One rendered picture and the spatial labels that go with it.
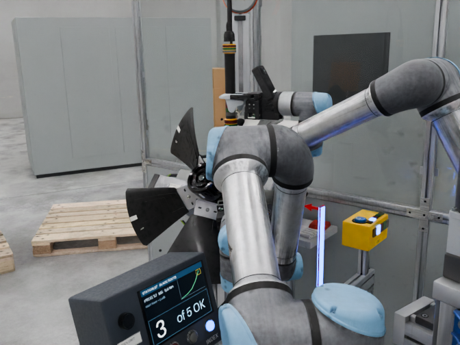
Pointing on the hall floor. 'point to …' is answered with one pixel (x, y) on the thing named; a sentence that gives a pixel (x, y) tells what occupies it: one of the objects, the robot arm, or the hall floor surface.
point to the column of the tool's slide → (243, 51)
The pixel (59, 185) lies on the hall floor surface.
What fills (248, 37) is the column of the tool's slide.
